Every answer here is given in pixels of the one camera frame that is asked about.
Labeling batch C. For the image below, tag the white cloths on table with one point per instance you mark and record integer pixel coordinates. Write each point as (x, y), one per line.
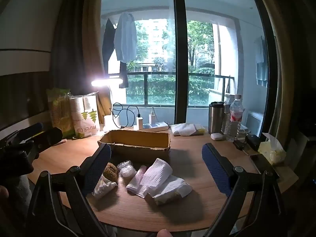
(185, 129)

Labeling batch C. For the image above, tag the person's hand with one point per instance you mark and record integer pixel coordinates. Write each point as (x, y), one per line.
(164, 233)

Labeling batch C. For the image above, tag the white earbuds case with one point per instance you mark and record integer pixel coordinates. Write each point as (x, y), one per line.
(217, 136)

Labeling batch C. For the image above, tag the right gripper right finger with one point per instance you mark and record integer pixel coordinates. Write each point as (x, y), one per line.
(264, 214)

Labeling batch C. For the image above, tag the white charger plug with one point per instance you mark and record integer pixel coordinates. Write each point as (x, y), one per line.
(152, 117)

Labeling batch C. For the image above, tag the green paper cup bag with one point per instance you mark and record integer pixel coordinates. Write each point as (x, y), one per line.
(60, 111)

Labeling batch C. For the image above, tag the light blue hanging shirt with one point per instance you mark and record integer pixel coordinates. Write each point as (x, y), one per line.
(125, 40)

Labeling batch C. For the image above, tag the black balcony railing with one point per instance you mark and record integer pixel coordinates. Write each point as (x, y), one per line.
(159, 89)

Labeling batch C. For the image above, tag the brown curtain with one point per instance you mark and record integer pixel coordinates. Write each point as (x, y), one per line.
(76, 54)

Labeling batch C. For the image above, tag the brown cardboard box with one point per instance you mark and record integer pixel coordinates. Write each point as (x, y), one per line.
(139, 147)

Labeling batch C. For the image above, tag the white waffle cloth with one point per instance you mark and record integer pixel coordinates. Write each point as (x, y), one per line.
(153, 178)

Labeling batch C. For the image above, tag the yellow tissue pack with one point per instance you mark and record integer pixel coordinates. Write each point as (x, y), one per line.
(272, 150)

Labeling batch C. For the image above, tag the white charger with black cable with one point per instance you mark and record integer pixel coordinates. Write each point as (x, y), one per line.
(117, 109)

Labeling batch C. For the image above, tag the white crumpled bag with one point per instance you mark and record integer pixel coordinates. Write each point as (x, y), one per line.
(103, 187)

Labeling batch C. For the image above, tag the white paper cup bag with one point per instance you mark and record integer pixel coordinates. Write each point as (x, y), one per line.
(85, 117)

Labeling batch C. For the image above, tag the white folded tissue pack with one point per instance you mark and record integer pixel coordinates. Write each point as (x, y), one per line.
(172, 189)

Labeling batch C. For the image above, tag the clear water bottle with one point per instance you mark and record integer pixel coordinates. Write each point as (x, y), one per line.
(235, 118)

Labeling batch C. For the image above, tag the brown fuzzy plush pouch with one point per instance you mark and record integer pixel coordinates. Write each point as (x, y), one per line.
(111, 172)

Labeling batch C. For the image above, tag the black window frame post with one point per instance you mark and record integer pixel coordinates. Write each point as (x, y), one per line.
(182, 72)

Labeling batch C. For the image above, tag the white desk lamp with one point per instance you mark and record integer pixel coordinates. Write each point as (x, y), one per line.
(103, 96)

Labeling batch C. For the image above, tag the dark hanging clothes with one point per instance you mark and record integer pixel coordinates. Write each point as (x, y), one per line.
(107, 51)

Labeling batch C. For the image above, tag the stainless steel thermos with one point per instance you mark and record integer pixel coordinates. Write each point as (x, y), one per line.
(215, 117)

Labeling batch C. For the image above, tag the pink striped cloth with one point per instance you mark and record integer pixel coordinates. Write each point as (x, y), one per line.
(134, 185)

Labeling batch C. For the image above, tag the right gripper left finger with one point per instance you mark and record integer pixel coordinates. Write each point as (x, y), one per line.
(77, 182)

